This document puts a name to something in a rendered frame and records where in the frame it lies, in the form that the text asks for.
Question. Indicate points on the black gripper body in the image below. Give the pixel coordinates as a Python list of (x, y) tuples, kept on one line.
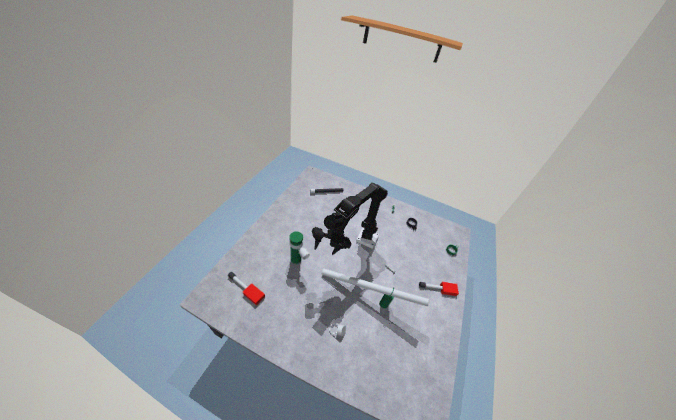
[(319, 234)]

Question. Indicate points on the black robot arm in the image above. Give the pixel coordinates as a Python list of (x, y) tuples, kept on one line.
[(350, 206)]

